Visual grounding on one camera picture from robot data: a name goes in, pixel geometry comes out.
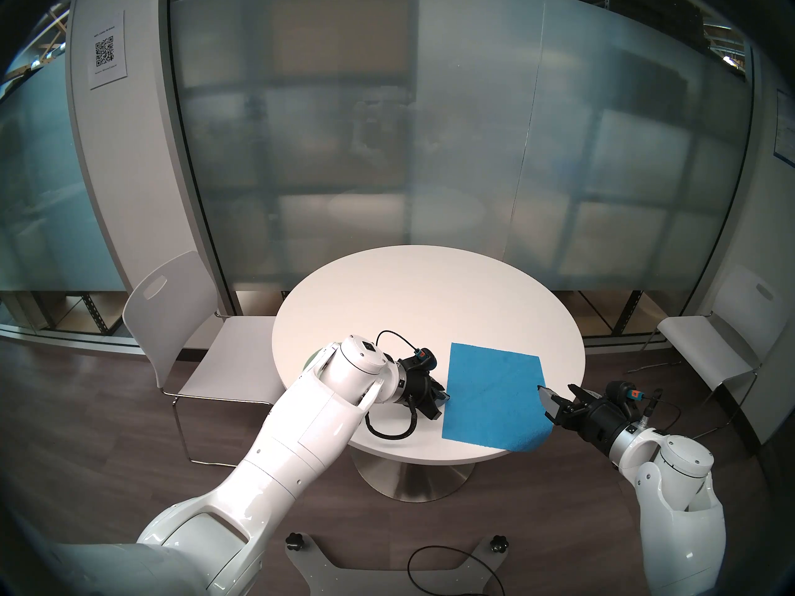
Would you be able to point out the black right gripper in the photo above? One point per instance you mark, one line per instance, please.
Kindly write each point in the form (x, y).
(593, 424)

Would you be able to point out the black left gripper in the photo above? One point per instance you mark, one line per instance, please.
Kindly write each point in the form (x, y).
(416, 387)

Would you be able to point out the blue microfibre napkin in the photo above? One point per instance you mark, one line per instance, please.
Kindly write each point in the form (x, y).
(494, 396)

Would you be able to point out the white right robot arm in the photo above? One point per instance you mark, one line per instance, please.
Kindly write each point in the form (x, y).
(677, 508)

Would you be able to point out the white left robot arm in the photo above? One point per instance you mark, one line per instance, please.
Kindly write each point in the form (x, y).
(292, 452)

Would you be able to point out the pale green plate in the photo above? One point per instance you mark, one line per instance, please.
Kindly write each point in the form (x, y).
(312, 357)

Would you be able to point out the metal shelving rack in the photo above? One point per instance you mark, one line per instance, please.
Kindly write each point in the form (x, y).
(93, 312)
(627, 312)

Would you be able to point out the black base knob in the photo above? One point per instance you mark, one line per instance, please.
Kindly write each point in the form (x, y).
(295, 542)
(499, 543)

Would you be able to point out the white chair with metal legs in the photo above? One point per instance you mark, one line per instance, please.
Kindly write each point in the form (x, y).
(739, 328)
(161, 315)

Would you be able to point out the white QR code sign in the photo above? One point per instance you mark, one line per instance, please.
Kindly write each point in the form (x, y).
(107, 49)

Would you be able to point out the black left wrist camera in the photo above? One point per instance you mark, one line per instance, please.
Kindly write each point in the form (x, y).
(423, 359)

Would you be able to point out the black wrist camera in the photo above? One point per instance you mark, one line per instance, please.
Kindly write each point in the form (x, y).
(423, 359)
(623, 391)

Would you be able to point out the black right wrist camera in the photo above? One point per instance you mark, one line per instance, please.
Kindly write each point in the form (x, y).
(623, 391)

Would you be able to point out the metal table pedestal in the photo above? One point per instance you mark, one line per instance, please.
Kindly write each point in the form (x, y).
(413, 477)

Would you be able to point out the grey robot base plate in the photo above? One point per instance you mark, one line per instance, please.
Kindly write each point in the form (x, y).
(335, 573)

